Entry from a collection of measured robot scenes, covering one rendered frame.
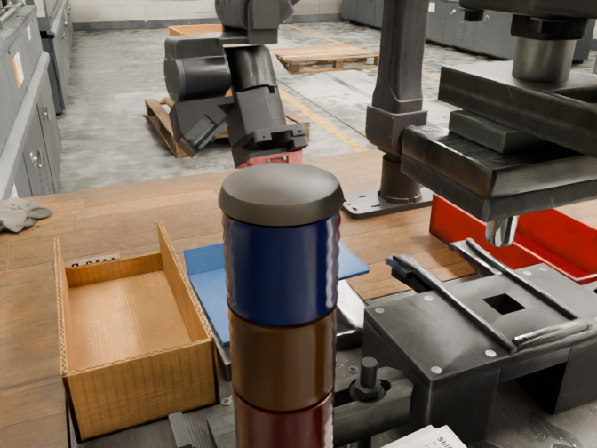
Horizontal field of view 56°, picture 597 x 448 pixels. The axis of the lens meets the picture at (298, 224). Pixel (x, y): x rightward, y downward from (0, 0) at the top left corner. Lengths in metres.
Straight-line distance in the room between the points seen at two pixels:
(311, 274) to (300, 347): 0.03
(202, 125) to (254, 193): 0.49
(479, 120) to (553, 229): 0.42
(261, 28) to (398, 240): 0.34
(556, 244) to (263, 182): 0.67
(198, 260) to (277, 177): 0.50
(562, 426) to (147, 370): 0.35
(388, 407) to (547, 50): 0.26
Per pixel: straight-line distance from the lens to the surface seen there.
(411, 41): 0.82
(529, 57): 0.42
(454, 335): 0.47
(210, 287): 0.64
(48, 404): 0.57
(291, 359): 0.19
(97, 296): 0.69
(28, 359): 0.63
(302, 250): 0.16
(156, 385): 0.50
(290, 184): 0.17
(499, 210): 0.38
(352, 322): 0.59
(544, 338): 0.48
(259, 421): 0.21
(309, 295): 0.17
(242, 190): 0.17
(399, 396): 0.43
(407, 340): 0.46
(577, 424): 0.56
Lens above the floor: 1.26
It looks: 26 degrees down
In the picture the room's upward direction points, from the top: straight up
